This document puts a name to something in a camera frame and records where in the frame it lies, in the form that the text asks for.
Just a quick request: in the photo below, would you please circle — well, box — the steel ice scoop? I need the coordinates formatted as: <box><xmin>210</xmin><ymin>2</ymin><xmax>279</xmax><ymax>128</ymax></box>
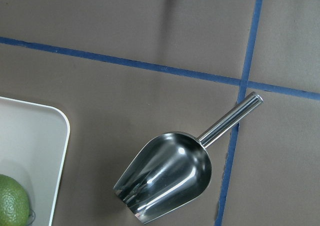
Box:
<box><xmin>113</xmin><ymin>92</ymin><xmax>263</xmax><ymax>224</ymax></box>

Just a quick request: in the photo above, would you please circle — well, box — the beige serving tray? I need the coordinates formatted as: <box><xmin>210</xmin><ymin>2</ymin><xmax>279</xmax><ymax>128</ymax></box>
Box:
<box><xmin>0</xmin><ymin>97</ymin><xmax>70</xmax><ymax>225</ymax></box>

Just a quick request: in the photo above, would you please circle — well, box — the green lime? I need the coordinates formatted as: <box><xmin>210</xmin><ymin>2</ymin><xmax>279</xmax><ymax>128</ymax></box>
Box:
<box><xmin>0</xmin><ymin>174</ymin><xmax>30</xmax><ymax>225</ymax></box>

